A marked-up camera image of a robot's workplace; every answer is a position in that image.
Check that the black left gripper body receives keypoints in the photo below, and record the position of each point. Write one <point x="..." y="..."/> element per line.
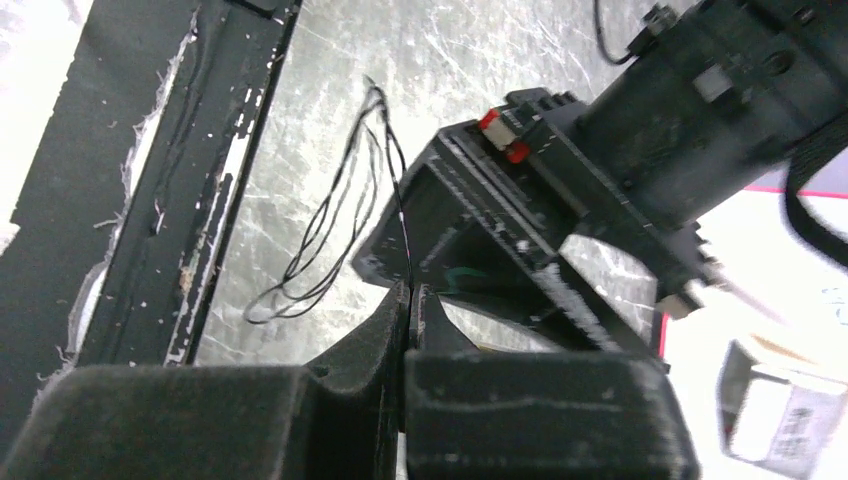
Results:
<point x="482" y="214"/>

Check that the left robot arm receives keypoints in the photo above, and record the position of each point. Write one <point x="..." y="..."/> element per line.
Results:
<point x="714" y="98"/>

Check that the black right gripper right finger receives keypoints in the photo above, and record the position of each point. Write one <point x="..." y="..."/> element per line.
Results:
<point x="471" y="414"/>

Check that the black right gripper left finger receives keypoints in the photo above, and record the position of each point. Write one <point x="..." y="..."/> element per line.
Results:
<point x="335" y="417"/>

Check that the red framed whiteboard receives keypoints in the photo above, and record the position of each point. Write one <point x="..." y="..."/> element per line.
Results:
<point x="770" y="284"/>

